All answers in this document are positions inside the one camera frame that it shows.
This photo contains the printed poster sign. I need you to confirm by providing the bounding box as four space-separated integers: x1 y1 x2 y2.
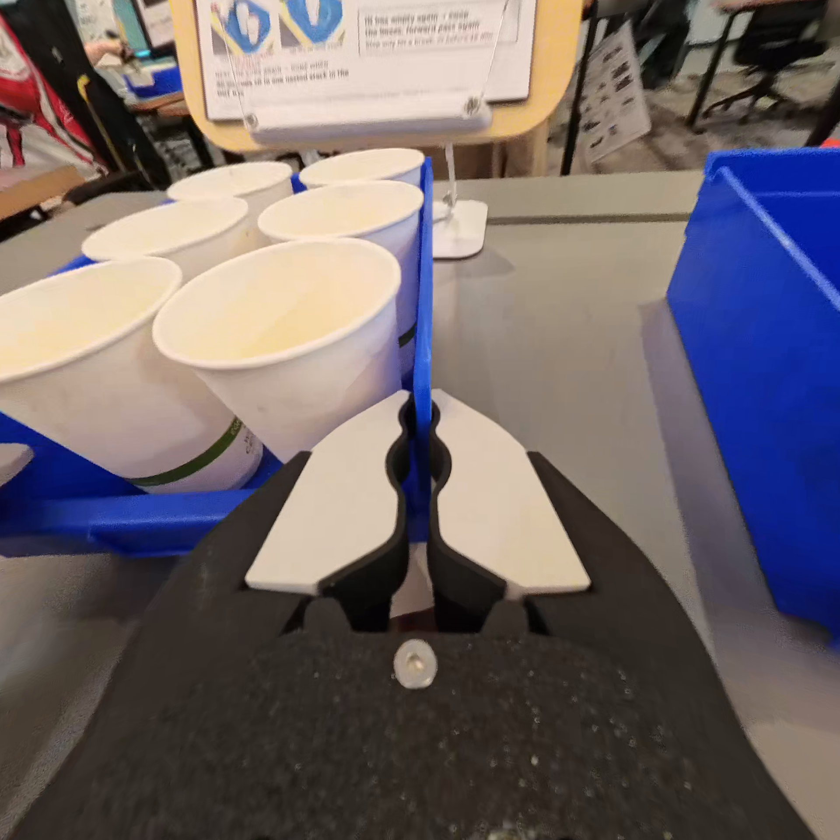
577 20 654 166

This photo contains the grey table with wooden edge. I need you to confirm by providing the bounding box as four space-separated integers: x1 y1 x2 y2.
0 164 89 221

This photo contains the black office chair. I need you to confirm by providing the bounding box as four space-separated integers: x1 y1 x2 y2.
686 0 831 129

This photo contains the wooden document board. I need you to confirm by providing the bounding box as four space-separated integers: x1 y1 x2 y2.
169 0 585 157

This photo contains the blue plastic bin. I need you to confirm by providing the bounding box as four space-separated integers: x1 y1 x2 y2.
0 156 435 559
121 62 186 101
666 147 840 647

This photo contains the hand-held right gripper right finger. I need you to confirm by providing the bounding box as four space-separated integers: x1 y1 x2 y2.
427 388 592 634

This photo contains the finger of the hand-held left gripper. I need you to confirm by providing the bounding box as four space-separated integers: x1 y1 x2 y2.
0 443 35 492

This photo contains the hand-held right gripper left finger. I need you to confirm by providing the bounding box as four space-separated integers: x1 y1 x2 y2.
244 390 413 634

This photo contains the set of white paper cups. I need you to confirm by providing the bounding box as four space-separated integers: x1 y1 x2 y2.
0 147 426 490

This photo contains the tan cardboard box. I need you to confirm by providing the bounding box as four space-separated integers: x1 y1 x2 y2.
453 125 552 179

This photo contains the printed instruction sheet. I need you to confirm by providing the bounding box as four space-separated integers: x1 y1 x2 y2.
195 0 534 123

